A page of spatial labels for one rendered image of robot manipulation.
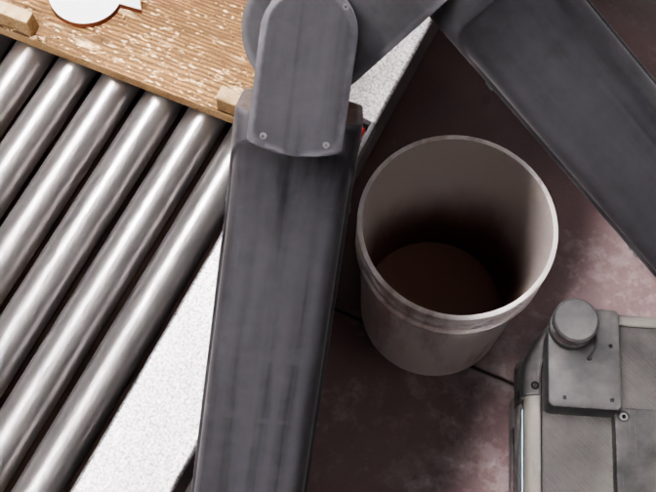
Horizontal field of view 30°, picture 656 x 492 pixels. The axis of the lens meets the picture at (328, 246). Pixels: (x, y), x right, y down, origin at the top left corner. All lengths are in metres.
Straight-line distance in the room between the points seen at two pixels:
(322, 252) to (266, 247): 0.02
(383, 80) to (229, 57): 0.16
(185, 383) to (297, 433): 0.59
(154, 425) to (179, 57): 0.38
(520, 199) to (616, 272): 0.36
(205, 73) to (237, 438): 0.74
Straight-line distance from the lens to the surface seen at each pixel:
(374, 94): 1.29
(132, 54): 1.29
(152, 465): 1.15
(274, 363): 0.56
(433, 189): 2.03
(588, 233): 2.27
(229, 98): 1.23
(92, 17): 1.31
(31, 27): 1.31
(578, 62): 0.54
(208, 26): 1.30
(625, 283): 2.25
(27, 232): 1.24
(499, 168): 1.93
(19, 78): 1.32
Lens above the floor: 2.03
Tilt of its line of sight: 68 degrees down
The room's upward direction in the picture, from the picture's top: 4 degrees clockwise
